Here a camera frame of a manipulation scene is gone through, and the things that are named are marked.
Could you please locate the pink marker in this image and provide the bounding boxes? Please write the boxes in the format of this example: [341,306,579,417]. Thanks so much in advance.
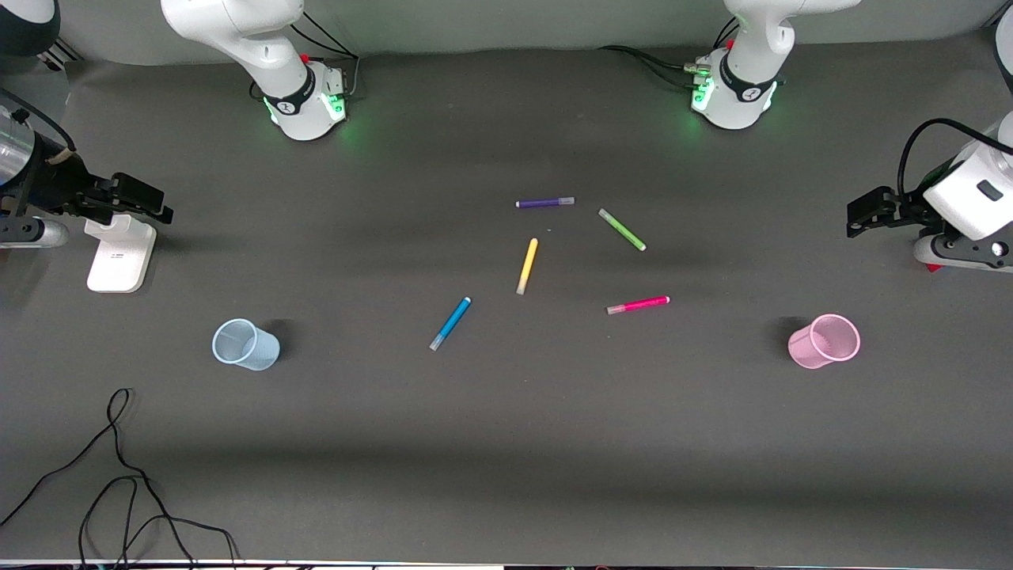
[606,295,671,316]

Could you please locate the blue marker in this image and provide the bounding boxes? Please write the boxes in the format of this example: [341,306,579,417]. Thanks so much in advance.
[429,297,472,352]

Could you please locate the translucent pink plastic cup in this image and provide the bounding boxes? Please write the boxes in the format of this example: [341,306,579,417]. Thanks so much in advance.
[788,313,861,370]

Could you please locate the translucent blue plastic cup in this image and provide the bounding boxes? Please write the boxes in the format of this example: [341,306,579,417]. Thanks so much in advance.
[212,318,281,371]

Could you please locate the green marker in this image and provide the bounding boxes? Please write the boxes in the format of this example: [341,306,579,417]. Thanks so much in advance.
[598,208,647,252]

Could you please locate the yellow marker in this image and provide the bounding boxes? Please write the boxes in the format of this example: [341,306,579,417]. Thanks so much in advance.
[516,237,539,296]

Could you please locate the white camera stand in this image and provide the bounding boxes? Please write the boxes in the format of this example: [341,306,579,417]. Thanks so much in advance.
[85,214,157,294]

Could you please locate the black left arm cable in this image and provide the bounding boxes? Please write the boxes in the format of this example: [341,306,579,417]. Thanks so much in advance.
[897,118,1013,199]

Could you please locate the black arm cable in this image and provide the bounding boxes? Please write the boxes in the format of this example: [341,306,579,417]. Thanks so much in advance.
[897,118,1013,199]
[0,87,77,153]

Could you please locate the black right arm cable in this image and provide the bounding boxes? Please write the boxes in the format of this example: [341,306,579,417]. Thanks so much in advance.
[0,87,77,153]

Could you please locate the aluminium frame rail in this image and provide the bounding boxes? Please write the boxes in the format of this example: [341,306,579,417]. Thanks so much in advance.
[36,40,82,72]

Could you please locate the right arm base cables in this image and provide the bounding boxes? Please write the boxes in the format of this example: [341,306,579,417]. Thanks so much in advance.
[289,11,362,101]

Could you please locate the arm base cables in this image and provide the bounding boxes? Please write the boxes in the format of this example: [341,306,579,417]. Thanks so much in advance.
[598,16,742,89]
[289,11,362,101]

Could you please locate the loose black cable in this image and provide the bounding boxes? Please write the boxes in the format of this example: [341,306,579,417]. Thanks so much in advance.
[0,388,238,568]

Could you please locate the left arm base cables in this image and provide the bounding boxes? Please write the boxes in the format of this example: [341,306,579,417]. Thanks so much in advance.
[598,16,742,89]

